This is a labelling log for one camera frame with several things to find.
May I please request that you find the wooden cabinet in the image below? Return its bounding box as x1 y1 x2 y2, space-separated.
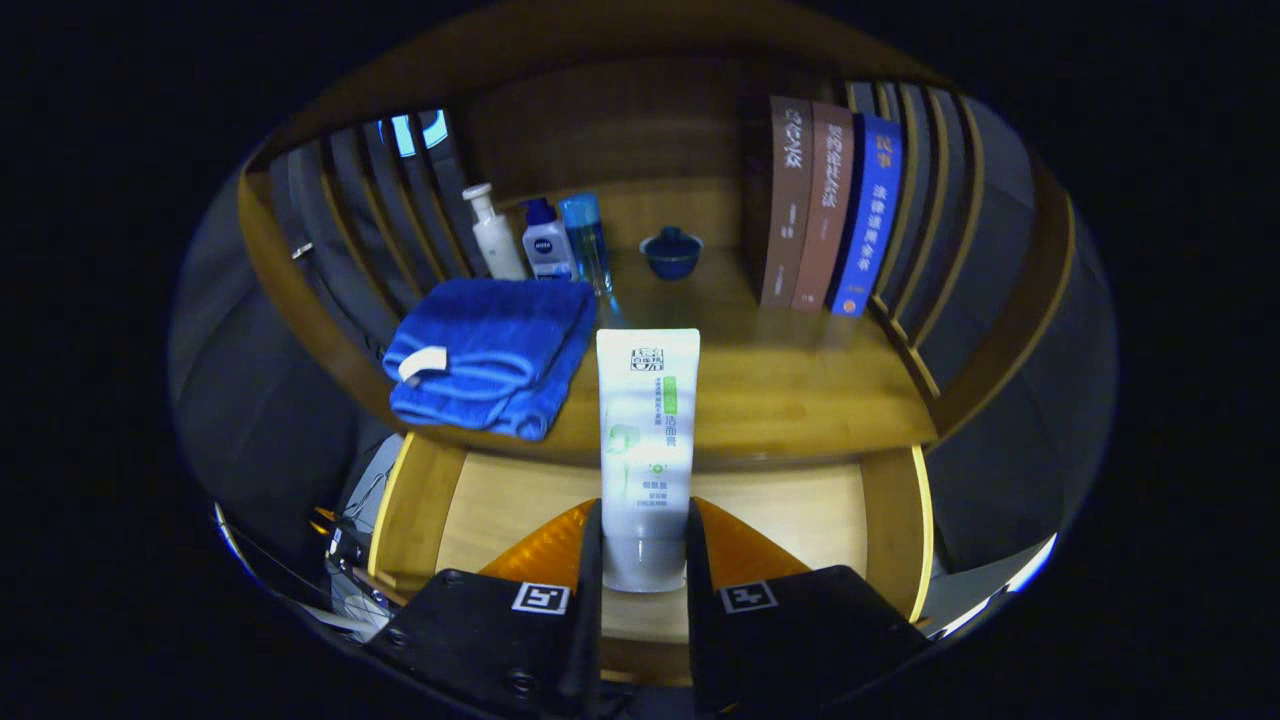
237 0 1076 471

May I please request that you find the dark blue lidded teacup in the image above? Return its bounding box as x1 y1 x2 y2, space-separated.
640 226 704 281

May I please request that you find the wooden countertop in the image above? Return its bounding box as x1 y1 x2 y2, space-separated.
385 180 939 466

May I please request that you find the white facial cleanser tube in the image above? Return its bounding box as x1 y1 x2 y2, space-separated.
596 328 702 594

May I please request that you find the wooden drawer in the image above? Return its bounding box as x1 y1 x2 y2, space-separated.
367 432 936 686

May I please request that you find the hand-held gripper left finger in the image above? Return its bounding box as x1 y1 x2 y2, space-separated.
365 498 604 719

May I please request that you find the white pump bottle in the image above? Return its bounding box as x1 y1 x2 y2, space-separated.
462 183 528 282

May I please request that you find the blue folded towel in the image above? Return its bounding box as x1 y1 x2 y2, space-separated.
382 277 598 442

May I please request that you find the reddish brown book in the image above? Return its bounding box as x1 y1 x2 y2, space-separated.
792 101 856 313

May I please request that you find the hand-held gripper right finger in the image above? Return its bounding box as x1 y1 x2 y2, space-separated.
685 497 931 716

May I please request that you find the blue book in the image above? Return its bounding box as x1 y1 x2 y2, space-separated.
829 113 904 318

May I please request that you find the teal transparent bottle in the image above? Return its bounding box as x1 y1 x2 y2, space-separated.
559 193 614 298

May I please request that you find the dark brown book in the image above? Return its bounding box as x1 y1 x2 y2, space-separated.
745 95 814 309

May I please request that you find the white bottle with blue cap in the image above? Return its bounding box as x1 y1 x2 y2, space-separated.
521 197 578 281

